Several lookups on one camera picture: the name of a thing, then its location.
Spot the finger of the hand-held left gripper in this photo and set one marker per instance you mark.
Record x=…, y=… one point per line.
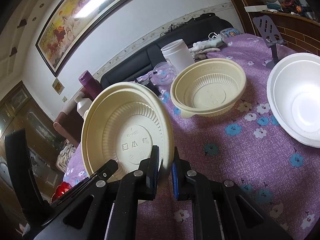
x=22, y=167
x=100, y=171

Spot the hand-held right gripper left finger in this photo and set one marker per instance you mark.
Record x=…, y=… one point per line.
x=157, y=172

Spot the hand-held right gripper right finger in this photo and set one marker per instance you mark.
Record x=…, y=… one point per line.
x=175, y=180

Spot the red plate with gold lettering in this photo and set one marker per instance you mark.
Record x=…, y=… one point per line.
x=61, y=192

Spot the cream plastic bowl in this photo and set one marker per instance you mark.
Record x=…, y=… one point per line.
x=207, y=90
x=120, y=120

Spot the white foam bowl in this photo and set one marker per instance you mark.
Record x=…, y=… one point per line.
x=297, y=97

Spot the wooden glass cabinet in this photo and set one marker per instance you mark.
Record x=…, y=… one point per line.
x=27, y=130

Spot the brown upholstered chair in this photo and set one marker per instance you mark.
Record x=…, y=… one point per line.
x=67, y=125

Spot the purple floral tablecloth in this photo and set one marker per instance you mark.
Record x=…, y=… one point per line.
x=237, y=160

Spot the white plastic bottle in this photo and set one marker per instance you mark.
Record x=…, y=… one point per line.
x=82, y=105

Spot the purple thermos flask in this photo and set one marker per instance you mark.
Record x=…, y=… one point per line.
x=90, y=85

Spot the black electronic gadget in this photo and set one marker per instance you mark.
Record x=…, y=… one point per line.
x=146, y=83

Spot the clear round plastic container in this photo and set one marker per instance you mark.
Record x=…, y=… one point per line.
x=163, y=73

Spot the black leather sofa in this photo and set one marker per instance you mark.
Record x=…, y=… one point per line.
x=140, y=60

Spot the white plastic jar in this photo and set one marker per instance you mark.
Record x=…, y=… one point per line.
x=177, y=55

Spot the white work gloves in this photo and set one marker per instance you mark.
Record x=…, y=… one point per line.
x=203, y=48

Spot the framed horse painting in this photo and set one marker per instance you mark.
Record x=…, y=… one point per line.
x=75, y=25

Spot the dark clothing on sofa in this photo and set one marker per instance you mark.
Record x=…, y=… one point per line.
x=190, y=22

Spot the clear container with cartoon print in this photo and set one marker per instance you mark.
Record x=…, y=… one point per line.
x=230, y=33

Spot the purple phone stand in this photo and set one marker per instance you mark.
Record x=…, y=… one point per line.
x=268, y=27

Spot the wooden sideboard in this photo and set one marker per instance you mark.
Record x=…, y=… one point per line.
x=297, y=32

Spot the pile of tools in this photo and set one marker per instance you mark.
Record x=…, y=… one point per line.
x=290, y=5

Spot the yellow wall sign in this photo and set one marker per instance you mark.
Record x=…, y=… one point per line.
x=58, y=86

